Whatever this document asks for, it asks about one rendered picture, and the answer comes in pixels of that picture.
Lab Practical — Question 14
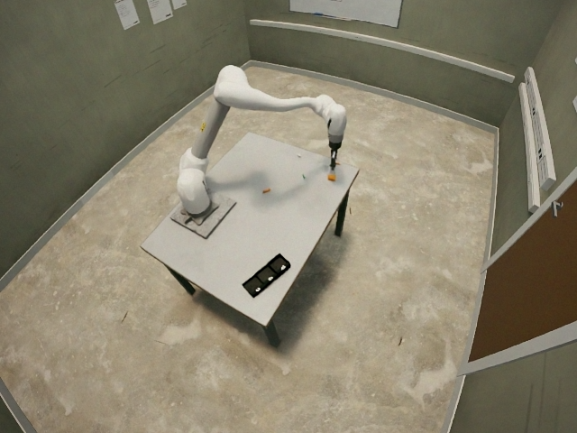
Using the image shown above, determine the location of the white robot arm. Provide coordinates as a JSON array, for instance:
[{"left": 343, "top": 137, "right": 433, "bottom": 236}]
[{"left": 177, "top": 66, "right": 347, "bottom": 226}]

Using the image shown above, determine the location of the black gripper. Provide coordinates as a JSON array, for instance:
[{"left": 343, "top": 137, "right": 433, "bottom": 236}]
[{"left": 328, "top": 141, "right": 342, "bottom": 174}]

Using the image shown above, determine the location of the black three-compartment tray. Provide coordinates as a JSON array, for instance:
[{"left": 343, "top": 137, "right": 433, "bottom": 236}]
[{"left": 242, "top": 253, "right": 291, "bottom": 298}]

